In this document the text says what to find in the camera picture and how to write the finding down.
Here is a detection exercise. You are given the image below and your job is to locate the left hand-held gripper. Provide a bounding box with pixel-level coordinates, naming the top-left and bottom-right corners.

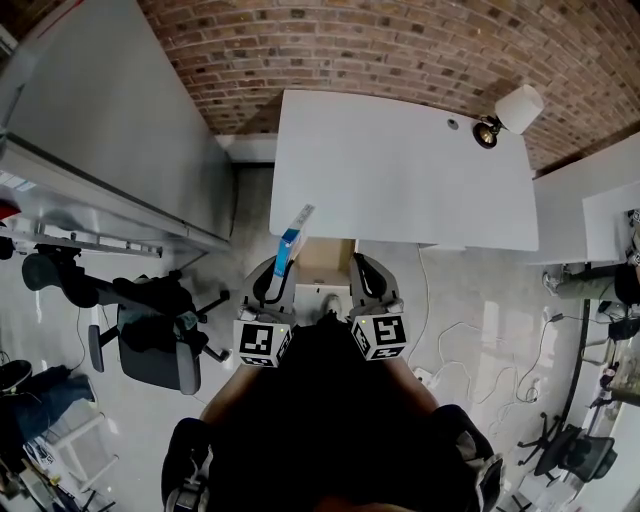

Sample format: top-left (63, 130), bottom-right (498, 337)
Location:
top-left (232, 255), bottom-right (300, 370)

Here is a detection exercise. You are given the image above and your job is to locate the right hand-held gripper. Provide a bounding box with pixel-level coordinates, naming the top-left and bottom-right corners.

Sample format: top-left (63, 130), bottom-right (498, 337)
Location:
top-left (346, 252), bottom-right (410, 362)

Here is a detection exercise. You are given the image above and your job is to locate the blue and white box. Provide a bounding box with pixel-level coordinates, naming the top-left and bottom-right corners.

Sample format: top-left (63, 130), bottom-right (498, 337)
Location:
top-left (272, 202), bottom-right (319, 279)

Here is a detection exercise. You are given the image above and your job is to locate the white wooden drawer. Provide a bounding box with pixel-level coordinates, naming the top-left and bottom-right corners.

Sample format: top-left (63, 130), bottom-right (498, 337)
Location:
top-left (294, 237), bottom-right (359, 301)

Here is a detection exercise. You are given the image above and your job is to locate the person's left forearm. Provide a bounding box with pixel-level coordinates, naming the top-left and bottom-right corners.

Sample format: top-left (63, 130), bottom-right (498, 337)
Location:
top-left (199, 360), bottom-right (274, 426)

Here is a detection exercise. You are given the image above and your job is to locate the person's right forearm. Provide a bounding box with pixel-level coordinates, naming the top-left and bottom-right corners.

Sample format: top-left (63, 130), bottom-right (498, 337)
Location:
top-left (387, 357), bottom-right (441, 416)

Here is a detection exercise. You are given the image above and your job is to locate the white desk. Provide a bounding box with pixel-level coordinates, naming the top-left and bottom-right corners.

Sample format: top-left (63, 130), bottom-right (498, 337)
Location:
top-left (268, 88), bottom-right (541, 253)

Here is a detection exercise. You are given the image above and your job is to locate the person's black clothed torso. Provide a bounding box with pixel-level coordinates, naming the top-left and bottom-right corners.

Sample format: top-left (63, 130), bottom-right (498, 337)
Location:
top-left (160, 319), bottom-right (506, 512)

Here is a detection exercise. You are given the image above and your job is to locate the white cubby shelf unit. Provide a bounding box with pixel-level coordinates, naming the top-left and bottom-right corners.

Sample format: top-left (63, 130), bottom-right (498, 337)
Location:
top-left (530, 132), bottom-right (640, 266)

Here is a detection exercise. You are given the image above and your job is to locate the white shade table lamp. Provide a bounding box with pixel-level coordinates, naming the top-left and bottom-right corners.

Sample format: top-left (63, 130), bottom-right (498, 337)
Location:
top-left (472, 83), bottom-right (545, 150)

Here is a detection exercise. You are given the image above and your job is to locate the tall white cabinet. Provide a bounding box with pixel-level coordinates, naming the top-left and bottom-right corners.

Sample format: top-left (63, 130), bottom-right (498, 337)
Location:
top-left (0, 0), bottom-right (237, 254)

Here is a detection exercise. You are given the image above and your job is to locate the white work table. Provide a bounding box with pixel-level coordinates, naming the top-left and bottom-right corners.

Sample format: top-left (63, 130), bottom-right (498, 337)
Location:
top-left (559, 299), bottom-right (640, 451)

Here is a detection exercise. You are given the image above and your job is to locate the black mesh office chair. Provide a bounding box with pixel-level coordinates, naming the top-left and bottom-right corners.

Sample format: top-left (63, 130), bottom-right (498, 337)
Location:
top-left (517, 412), bottom-right (617, 485)

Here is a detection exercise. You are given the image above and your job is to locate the looped white cable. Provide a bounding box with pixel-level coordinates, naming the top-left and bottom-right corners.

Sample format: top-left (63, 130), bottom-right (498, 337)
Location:
top-left (437, 319), bottom-right (541, 436)

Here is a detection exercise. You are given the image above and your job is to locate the black cable with adapter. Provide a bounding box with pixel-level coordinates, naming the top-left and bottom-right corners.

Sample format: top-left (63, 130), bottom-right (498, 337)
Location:
top-left (537, 312), bottom-right (566, 381)

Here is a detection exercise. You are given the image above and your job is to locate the grey shoulder strap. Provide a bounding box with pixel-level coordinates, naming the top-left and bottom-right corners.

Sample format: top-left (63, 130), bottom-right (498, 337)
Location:
top-left (457, 429), bottom-right (505, 512)
top-left (164, 444), bottom-right (216, 512)

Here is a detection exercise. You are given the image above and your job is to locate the white frame stool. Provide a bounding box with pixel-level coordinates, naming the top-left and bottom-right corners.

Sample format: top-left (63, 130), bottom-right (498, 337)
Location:
top-left (22, 409), bottom-right (121, 496)

